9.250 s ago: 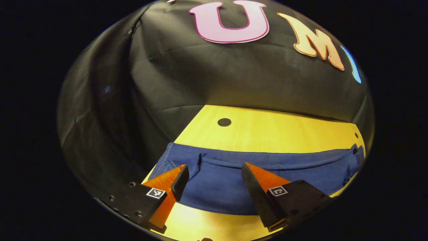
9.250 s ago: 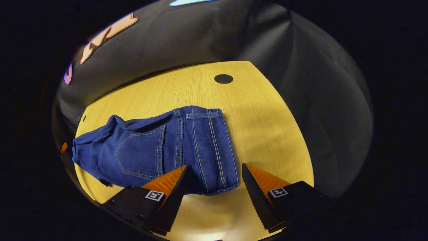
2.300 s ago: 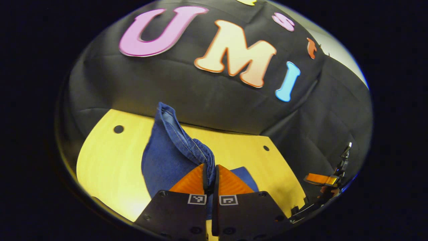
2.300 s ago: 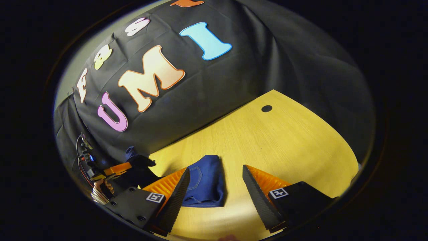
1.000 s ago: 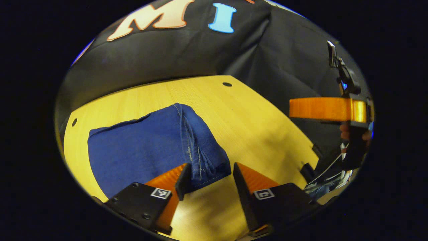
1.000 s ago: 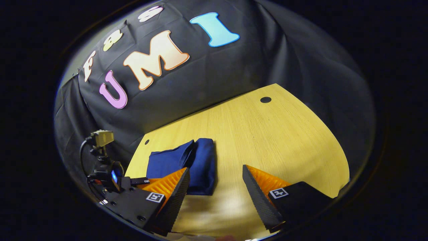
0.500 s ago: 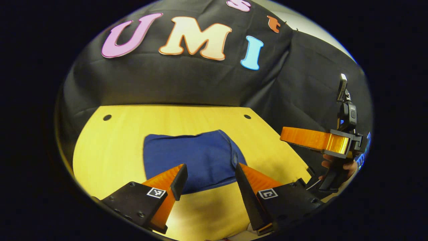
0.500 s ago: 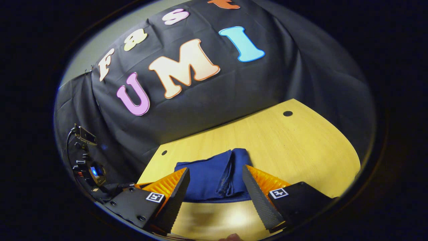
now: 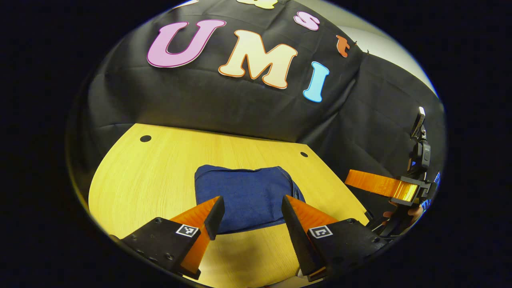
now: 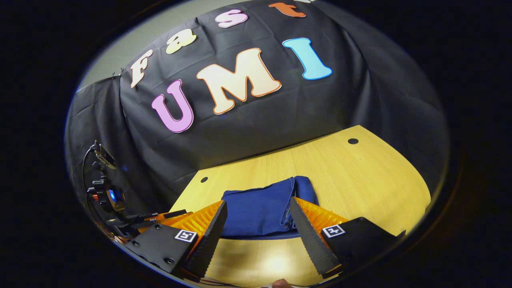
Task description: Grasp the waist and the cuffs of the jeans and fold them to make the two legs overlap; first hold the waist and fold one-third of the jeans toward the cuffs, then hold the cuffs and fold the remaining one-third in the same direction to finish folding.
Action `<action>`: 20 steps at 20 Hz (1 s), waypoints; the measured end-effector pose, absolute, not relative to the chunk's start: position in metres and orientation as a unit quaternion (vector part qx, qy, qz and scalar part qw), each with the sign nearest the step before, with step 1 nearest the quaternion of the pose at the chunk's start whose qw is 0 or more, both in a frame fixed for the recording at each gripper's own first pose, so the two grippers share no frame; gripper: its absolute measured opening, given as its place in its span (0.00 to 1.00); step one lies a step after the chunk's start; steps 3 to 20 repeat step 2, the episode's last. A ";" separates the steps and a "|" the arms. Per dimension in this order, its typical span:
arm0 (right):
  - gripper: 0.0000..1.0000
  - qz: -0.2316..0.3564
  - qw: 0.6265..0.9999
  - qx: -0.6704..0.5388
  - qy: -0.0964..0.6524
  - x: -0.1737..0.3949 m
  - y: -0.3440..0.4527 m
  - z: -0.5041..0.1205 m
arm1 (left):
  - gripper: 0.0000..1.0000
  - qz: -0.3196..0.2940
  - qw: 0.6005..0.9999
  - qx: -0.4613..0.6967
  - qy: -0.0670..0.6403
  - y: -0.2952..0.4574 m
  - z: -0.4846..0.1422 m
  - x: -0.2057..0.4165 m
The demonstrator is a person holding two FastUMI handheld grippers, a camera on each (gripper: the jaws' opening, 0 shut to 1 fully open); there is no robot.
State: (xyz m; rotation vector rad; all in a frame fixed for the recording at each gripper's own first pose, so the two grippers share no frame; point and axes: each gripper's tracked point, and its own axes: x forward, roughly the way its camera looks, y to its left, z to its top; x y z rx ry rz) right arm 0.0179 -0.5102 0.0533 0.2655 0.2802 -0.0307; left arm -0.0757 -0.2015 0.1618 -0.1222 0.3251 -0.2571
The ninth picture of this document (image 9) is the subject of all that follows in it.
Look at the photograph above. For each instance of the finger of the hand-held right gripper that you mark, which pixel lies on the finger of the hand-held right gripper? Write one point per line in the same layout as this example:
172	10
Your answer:
380	184

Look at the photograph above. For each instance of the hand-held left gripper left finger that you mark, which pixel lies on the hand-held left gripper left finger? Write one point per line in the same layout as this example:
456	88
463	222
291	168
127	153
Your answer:
216	218

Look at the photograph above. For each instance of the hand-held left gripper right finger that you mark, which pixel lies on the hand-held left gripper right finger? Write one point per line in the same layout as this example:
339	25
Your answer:
298	240

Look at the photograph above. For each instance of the blue jeans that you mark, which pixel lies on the blue jeans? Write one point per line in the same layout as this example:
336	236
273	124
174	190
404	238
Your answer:
248	192

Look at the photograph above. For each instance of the black backdrop cloth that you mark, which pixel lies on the black backdrop cloth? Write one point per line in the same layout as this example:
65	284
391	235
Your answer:
220	100

